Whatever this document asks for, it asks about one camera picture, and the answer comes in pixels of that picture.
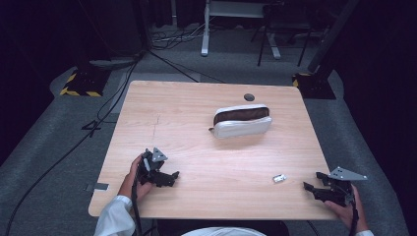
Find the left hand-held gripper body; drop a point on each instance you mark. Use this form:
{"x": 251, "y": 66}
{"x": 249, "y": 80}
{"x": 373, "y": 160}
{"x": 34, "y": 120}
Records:
{"x": 149, "y": 170}

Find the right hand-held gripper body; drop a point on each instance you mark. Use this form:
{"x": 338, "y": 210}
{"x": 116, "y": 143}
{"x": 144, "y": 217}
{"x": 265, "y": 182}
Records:
{"x": 341, "y": 190}

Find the person's left hand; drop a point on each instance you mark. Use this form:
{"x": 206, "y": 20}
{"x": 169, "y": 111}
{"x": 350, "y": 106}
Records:
{"x": 131, "y": 187}

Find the person's right hand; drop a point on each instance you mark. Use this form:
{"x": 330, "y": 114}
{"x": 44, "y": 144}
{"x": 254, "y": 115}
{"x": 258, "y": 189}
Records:
{"x": 355, "y": 216}

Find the small silver packet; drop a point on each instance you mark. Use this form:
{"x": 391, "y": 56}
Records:
{"x": 279, "y": 178}

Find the grey tape strip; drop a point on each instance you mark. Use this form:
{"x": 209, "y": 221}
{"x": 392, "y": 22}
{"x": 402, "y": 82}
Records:
{"x": 98, "y": 187}

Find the person's white shirt torso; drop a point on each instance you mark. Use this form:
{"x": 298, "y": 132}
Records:
{"x": 223, "y": 232}

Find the white pouch with brown lining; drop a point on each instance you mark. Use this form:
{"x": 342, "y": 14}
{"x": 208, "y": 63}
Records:
{"x": 241, "y": 126}

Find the dark round table grommet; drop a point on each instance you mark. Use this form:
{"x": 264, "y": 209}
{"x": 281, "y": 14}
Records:
{"x": 249, "y": 97}

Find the grey slanted metal column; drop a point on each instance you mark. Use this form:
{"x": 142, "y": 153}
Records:
{"x": 331, "y": 36}

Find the black tripod stand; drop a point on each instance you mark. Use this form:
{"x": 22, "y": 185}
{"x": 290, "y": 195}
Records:
{"x": 262, "y": 46}

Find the black base plate striped edge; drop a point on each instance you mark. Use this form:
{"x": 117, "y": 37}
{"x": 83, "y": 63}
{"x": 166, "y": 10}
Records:
{"x": 314, "y": 87}
{"x": 87, "y": 82}

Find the white desk frame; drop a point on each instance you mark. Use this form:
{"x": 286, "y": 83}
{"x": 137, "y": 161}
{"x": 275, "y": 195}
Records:
{"x": 205, "y": 36}

